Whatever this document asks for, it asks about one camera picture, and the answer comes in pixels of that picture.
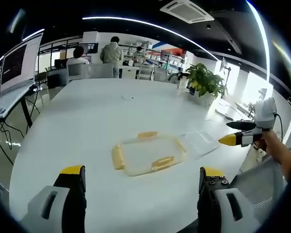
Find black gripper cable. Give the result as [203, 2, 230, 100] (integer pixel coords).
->
[273, 111, 284, 144]

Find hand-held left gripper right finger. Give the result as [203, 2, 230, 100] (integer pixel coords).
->
[197, 166, 261, 233]

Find stack of white papers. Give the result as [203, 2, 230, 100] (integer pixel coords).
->
[214, 99, 236, 121]

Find grey mesh office chair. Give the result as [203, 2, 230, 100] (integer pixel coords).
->
[231, 155, 290, 220]

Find clear lid with yellow buckle clips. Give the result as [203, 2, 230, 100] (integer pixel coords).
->
[111, 131, 188, 177]

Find large computer monitor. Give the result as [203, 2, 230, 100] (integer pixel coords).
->
[0, 32, 44, 95]

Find black wall screen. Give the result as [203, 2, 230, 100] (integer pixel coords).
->
[78, 42, 99, 54]

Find green potted plant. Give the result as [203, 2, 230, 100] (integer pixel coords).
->
[185, 63, 229, 108]

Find clear plastic container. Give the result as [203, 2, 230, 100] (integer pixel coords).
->
[179, 130, 219, 161]

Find black floor cables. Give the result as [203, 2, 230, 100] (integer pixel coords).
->
[0, 96, 41, 166]

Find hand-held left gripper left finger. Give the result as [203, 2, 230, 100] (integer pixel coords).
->
[20, 165, 87, 233]

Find ceiling air conditioner unit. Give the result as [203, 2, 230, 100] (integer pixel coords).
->
[159, 0, 215, 24]

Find grey side desk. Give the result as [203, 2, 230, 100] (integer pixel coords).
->
[0, 83, 38, 128]

